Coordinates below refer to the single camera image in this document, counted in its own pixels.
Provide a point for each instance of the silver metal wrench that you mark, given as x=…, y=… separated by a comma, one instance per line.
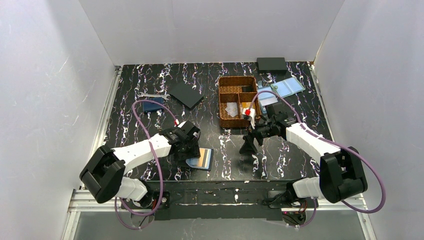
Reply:
x=163, y=96

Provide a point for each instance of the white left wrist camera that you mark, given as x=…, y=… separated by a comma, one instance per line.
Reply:
x=179, y=124

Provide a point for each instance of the black rectangular box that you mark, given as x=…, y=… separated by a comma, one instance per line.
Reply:
x=271, y=65

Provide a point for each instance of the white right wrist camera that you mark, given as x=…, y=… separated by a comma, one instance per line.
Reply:
x=250, y=115

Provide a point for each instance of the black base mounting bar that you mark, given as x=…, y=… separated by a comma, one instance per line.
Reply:
x=237, y=199

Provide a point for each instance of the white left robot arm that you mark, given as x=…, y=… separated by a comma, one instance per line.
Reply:
x=105, y=173

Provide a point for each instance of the navy blue small wallet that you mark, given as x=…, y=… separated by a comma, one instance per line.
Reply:
x=152, y=104

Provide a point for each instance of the light blue card sleeve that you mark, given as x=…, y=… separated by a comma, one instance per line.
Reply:
x=267, y=98

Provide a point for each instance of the light green card sleeve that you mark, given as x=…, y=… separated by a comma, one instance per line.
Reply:
x=287, y=87

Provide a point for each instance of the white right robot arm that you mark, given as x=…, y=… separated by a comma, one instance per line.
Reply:
x=341, y=174

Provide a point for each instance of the black flat square pad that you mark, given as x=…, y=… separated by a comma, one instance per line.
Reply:
x=185, y=94

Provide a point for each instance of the black leather card holder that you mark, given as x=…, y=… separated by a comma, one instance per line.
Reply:
x=203, y=162

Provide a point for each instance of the silver card in basket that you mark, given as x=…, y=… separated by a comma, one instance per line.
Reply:
x=232, y=109

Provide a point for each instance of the brown woven divided basket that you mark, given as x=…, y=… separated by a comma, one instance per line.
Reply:
x=235, y=89

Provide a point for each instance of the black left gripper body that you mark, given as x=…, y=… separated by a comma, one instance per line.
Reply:
x=184, y=152

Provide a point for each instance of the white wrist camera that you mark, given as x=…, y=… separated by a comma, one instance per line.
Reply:
x=250, y=115
x=179, y=124

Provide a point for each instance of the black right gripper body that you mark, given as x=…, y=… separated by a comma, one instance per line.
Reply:
x=255, y=134

